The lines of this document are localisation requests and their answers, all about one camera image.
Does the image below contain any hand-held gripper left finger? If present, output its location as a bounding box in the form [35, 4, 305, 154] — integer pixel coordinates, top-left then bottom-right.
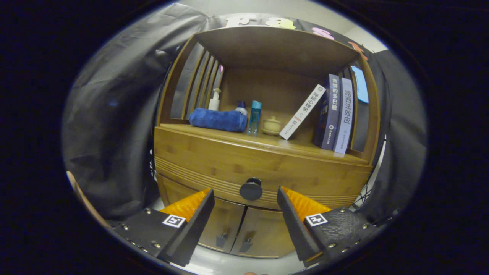
[113, 187, 215, 268]

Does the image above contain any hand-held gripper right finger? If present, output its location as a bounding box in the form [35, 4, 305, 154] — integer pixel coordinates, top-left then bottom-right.
[277, 186, 379, 268]

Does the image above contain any wooden drawer with black knob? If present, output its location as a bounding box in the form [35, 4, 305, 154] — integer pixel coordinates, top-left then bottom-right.
[154, 125, 373, 211]

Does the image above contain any wooden cabinet door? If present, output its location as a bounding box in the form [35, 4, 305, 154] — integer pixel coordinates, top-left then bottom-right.
[231, 206, 296, 259]
[157, 175, 247, 254]

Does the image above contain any wooden cabinet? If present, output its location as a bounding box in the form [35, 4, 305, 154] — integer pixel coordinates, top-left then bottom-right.
[153, 25, 382, 259]

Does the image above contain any black metal stand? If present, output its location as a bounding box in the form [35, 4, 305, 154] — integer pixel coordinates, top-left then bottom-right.
[353, 183, 382, 209]

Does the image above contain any beige lidded ceramic cup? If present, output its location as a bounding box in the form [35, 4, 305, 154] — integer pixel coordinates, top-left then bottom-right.
[261, 116, 282, 136]

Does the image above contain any blue folded towel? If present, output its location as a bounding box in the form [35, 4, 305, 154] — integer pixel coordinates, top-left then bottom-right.
[189, 108, 248, 133]

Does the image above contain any clear blue bottle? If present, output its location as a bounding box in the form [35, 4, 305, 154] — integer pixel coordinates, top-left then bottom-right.
[248, 100, 262, 135]

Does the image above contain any white book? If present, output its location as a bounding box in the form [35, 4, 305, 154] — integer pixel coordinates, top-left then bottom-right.
[279, 84, 327, 140]

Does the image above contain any dark blue book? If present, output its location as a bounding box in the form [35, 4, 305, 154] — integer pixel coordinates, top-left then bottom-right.
[313, 74, 341, 150]

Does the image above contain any light purple book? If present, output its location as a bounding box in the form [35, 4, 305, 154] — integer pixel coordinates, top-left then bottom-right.
[333, 78, 354, 154]

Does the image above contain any white pump bottle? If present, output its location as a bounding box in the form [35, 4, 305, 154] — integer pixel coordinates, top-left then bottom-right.
[208, 88, 222, 112]

